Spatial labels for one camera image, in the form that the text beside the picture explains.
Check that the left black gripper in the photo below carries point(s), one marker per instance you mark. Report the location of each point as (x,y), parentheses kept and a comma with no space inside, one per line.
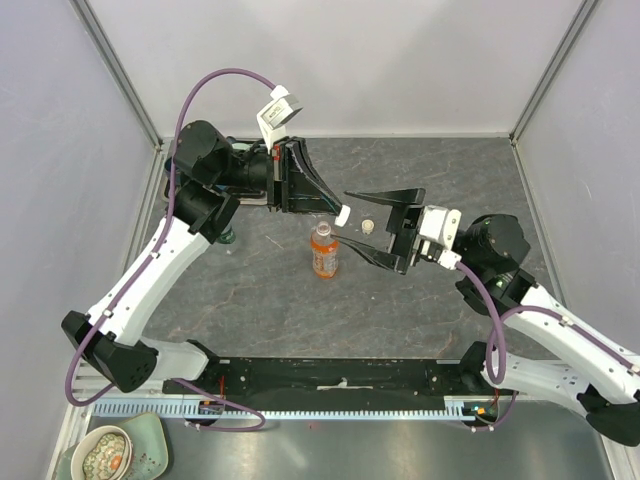
(294,184)

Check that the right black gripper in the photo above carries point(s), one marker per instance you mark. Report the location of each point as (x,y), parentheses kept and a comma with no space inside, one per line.
(404,221)

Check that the clear green-label water bottle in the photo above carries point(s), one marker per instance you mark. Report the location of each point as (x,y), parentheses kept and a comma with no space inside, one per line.
(228,236)

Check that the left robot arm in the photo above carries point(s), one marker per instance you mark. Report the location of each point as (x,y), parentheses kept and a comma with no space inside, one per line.
(215,176)

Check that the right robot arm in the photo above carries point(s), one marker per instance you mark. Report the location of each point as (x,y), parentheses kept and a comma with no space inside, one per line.
(537,346)

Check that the white ribbed bottle cap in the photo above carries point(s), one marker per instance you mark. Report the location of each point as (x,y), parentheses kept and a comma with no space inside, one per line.
(367,226)

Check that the orange drink bottle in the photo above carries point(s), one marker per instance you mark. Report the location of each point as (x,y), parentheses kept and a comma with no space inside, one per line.
(324,250)

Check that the steel tray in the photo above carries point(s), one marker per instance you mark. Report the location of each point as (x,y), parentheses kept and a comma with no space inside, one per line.
(250,200)

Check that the green square plate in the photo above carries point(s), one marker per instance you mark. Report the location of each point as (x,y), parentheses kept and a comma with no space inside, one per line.
(146,457)

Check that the patterned ceramic bowl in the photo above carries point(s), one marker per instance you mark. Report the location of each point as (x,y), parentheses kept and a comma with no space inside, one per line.
(104,453)

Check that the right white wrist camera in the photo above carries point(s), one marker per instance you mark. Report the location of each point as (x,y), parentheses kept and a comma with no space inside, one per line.
(438,228)

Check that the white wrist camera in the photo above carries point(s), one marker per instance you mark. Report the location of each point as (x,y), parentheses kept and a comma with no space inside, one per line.
(438,228)
(274,116)

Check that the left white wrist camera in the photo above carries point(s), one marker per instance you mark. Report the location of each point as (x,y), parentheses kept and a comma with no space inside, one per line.
(274,116)

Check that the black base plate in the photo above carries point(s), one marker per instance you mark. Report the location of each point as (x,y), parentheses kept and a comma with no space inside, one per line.
(295,382)

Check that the right aluminium frame post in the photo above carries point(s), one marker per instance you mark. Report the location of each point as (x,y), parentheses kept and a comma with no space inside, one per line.
(578,23)

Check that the aluminium frame post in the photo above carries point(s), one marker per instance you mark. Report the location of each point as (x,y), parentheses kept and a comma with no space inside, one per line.
(578,23)
(110,58)

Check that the left aluminium frame post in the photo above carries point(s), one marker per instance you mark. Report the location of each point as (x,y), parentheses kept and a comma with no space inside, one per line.
(110,58)

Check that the slotted cable duct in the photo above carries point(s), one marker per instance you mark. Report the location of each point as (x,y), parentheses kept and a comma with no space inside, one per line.
(450,409)

